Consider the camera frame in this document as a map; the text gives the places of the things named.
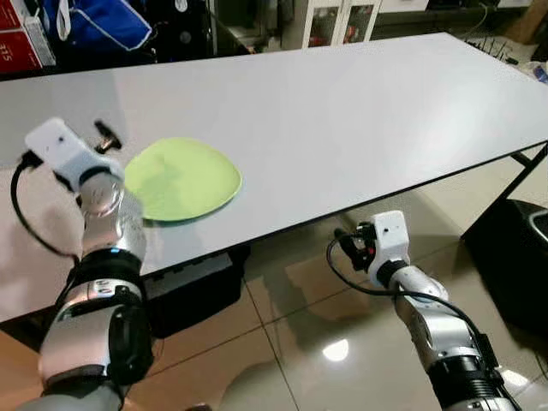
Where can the black box with checker strip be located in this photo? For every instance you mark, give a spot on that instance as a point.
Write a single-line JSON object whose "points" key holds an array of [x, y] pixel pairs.
{"points": [[197, 295]]}

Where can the brown cardboard box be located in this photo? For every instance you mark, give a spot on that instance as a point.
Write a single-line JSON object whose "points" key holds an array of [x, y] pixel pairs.
{"points": [[527, 21]]}

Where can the red carton box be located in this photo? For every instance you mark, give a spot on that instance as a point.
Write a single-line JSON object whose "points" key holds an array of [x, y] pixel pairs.
{"points": [[17, 51]]}

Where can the black table leg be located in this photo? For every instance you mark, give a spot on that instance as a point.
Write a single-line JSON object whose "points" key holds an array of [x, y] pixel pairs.
{"points": [[524, 157]]}

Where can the light green plate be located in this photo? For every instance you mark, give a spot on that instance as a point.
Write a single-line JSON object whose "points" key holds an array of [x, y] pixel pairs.
{"points": [[184, 180]]}

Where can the white glass-door cabinet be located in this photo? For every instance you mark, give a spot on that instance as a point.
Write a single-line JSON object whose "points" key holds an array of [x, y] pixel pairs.
{"points": [[300, 21]]}

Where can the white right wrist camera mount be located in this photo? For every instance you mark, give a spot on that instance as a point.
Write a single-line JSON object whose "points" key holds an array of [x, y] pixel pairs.
{"points": [[391, 235]]}

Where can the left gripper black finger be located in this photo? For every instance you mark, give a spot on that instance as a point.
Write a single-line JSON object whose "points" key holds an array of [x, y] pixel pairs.
{"points": [[106, 135]]}

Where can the blue fabric bag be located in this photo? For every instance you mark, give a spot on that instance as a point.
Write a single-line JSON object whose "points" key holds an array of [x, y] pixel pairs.
{"points": [[94, 26]]}

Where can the black plastic case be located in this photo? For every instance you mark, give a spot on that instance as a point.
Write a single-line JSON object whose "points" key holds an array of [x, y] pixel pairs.
{"points": [[505, 257]]}

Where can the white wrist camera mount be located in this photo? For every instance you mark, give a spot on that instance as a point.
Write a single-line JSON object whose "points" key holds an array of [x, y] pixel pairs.
{"points": [[391, 235], [60, 145]]}

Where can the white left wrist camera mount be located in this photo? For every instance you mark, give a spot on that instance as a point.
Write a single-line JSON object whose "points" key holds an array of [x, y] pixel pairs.
{"points": [[60, 145]]}

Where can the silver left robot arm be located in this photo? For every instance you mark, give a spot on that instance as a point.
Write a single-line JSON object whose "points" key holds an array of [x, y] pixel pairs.
{"points": [[111, 223]]}

